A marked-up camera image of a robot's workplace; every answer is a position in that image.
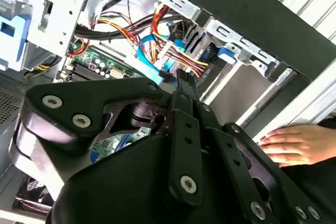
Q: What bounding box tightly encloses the orange red disk power wire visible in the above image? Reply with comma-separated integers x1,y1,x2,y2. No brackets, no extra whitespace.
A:
149,2,211,78

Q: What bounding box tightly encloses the long blue SATA wire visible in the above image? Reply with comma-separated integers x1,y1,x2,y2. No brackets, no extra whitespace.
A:
136,34,175,84

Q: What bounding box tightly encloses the person's right hand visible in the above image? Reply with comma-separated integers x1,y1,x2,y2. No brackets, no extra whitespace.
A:
258,125,336,169

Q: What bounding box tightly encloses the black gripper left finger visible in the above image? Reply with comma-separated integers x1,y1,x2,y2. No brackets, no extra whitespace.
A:
9,69,205,206

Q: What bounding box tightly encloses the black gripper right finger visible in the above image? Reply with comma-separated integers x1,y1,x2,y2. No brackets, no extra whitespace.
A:
185,70,323,224

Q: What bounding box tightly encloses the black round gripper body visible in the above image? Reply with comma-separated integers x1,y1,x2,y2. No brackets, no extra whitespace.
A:
51,103,252,224

